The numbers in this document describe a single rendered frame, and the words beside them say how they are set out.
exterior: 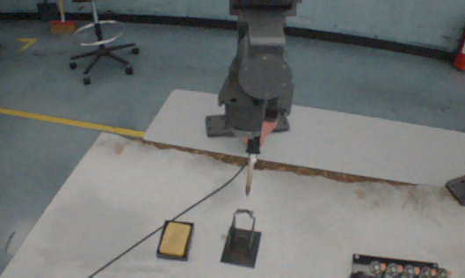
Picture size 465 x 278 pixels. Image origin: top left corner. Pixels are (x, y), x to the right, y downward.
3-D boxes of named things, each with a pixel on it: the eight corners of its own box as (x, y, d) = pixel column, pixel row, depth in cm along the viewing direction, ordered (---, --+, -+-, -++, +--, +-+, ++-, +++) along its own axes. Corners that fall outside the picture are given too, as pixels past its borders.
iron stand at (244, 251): (258, 254, 63) (265, 204, 61) (252, 275, 54) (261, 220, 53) (226, 248, 63) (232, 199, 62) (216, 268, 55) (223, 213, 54)
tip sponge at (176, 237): (165, 223, 63) (164, 218, 62) (194, 226, 63) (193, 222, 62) (156, 258, 58) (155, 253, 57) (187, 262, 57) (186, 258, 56)
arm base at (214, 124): (294, 103, 78) (286, 86, 84) (205, 109, 77) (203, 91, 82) (290, 130, 84) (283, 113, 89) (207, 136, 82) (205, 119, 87)
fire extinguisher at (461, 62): (450, 61, 270) (471, 1, 234) (466, 63, 267) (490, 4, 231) (454, 69, 259) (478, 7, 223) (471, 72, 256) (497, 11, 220)
